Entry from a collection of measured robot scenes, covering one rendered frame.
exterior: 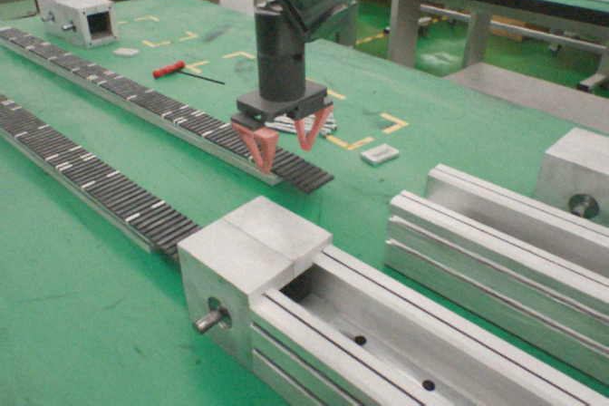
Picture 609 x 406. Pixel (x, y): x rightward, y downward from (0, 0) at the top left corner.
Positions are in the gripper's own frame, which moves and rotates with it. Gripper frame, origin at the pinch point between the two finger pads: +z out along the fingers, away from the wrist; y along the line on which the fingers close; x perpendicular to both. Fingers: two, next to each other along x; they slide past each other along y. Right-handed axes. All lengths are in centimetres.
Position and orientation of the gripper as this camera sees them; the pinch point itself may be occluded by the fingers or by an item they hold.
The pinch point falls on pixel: (285, 156)
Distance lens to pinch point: 68.1
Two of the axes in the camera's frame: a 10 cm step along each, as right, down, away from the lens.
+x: -7.3, -3.6, 5.9
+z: 0.2, 8.4, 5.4
